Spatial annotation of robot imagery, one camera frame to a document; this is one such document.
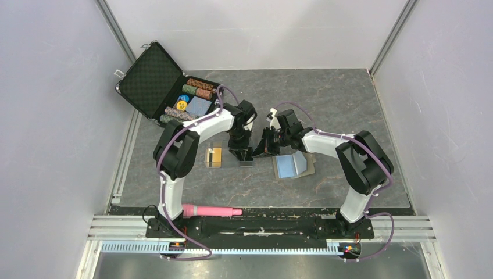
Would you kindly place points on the black poker chip case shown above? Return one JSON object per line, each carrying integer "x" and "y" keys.
{"x": 154, "y": 82}

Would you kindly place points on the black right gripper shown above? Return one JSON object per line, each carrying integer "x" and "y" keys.
{"x": 265, "y": 146}

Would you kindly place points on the beige card holder wallet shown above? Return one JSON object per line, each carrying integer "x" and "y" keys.
{"x": 296, "y": 165}

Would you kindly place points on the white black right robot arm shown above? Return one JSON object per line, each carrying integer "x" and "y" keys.
{"x": 365, "y": 164}

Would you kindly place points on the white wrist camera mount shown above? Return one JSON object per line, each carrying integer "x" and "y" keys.
{"x": 272, "y": 119}
{"x": 248, "y": 126}

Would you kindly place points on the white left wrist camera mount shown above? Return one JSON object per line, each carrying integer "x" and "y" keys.
{"x": 248, "y": 126}

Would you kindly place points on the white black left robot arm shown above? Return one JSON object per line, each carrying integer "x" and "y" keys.
{"x": 177, "y": 147}

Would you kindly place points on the pink cylindrical marker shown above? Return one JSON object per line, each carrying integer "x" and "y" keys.
{"x": 190, "y": 210}

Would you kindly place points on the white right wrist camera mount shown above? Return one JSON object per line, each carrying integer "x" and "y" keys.
{"x": 272, "y": 119}

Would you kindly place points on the gold credit card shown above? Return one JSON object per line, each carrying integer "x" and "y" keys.
{"x": 214, "y": 157}

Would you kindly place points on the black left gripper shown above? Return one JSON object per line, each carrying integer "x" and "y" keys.
{"x": 235, "y": 148}

